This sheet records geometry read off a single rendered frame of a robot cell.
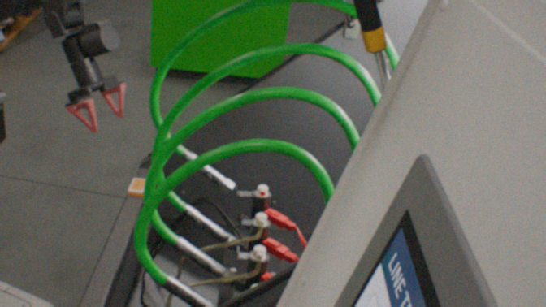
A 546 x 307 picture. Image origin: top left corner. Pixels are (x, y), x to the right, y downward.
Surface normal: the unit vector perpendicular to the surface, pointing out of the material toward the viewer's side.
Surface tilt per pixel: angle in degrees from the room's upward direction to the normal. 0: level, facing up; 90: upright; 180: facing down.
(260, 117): 90
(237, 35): 90
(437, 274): 76
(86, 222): 0
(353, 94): 90
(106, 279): 0
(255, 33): 90
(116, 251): 0
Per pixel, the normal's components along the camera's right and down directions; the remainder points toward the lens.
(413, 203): -0.94, -0.32
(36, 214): 0.11, -0.88
